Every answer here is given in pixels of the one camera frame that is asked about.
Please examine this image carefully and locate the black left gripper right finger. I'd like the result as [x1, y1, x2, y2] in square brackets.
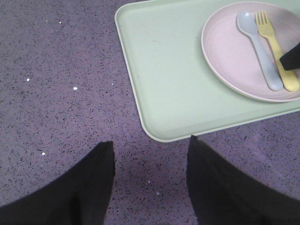
[187, 136, 300, 225]

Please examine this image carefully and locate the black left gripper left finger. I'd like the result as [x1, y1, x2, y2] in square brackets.
[0, 142, 115, 225]

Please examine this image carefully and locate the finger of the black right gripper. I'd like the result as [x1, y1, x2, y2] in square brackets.
[279, 43, 300, 71]

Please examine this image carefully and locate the yellow plastic fork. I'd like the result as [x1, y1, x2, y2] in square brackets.
[255, 11, 300, 92]

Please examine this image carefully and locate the pale pink round plate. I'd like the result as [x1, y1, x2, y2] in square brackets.
[201, 1, 300, 102]

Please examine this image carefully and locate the light blue plastic spoon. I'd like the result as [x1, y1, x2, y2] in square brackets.
[237, 10, 284, 91]

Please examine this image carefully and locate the light green plastic tray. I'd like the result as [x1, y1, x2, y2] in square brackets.
[115, 0, 300, 143]

